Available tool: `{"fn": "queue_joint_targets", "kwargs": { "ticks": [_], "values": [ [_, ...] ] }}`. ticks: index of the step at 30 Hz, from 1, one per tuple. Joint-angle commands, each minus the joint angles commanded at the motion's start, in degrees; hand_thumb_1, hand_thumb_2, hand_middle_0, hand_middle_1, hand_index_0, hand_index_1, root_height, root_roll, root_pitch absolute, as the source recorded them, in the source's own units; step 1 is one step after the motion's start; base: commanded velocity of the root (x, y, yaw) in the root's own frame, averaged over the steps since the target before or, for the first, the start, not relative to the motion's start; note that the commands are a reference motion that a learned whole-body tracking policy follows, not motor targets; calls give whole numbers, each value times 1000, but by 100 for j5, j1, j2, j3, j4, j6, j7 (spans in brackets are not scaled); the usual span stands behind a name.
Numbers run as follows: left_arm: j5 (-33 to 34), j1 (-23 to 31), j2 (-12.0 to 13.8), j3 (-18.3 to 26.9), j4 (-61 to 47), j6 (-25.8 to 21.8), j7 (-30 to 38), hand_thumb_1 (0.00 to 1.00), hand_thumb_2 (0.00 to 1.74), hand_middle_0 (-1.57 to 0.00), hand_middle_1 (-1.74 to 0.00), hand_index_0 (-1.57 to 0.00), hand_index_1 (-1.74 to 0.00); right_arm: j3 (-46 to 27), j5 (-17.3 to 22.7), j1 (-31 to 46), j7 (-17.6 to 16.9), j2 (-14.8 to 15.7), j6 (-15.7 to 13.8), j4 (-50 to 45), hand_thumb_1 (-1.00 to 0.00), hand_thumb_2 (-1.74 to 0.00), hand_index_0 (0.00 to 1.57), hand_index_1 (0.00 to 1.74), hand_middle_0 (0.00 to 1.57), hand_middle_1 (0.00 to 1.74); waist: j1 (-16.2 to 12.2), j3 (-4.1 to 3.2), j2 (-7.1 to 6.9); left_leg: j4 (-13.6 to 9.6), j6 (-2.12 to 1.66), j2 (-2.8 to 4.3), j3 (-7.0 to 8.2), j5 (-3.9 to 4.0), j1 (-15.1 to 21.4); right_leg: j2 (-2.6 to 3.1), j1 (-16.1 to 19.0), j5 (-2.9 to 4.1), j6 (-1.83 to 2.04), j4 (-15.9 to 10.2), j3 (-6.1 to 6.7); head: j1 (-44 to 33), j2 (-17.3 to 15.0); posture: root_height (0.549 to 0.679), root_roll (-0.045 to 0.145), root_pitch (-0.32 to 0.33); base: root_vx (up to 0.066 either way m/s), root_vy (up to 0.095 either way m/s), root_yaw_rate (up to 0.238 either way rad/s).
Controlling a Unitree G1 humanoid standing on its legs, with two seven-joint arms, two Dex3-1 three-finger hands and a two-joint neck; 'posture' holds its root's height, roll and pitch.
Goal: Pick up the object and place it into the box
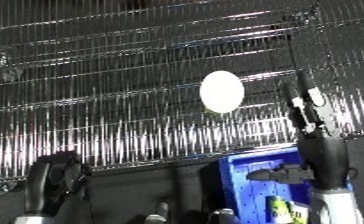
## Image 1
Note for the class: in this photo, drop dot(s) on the pale left robot forearm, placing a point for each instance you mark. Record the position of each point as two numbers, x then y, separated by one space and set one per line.
35 220

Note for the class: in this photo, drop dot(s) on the pale right robot forearm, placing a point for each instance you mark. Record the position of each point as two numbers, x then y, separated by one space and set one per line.
337 208

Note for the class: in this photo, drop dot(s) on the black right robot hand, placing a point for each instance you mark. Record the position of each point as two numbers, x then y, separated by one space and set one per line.
326 156

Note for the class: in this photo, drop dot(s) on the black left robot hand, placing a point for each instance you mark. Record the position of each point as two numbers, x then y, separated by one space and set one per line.
54 183

